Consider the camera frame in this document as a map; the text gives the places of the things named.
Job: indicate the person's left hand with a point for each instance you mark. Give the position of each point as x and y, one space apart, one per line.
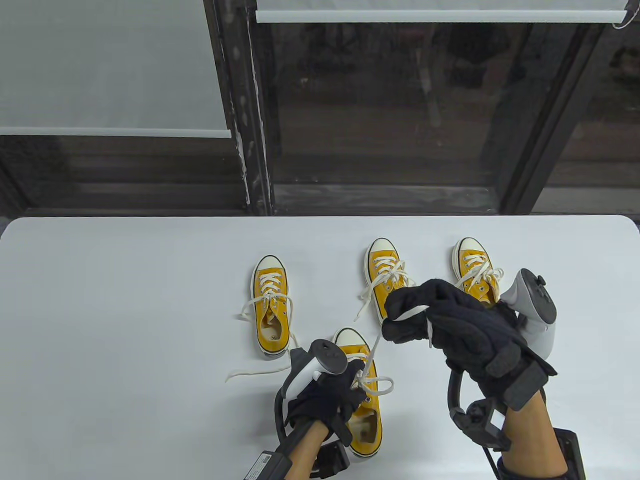
325 400

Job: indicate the person's right hand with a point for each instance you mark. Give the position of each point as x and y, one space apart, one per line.
460 325

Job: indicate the yellow canvas shoe white laces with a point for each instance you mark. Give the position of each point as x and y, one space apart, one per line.
350 340
381 247
470 246
269 265

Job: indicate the person's left forearm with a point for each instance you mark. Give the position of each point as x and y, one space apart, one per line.
305 455

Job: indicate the person's right forearm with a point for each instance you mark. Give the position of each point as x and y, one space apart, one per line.
530 435

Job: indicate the grey and white handheld controller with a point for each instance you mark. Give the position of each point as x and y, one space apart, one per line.
330 355
540 300

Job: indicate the black box with white label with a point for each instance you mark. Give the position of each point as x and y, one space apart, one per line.
267 465

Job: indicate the dark arm sleeve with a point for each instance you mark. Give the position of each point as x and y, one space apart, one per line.
530 472

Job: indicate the plain black box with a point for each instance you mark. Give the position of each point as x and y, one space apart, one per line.
572 452

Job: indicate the dark framed window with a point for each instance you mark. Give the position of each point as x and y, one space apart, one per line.
250 125

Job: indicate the short white roller blind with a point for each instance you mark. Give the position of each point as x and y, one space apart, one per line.
425 16

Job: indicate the long white roller blind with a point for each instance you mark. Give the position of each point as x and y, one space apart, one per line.
100 65

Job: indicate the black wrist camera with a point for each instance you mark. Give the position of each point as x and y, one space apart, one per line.
332 460
480 425

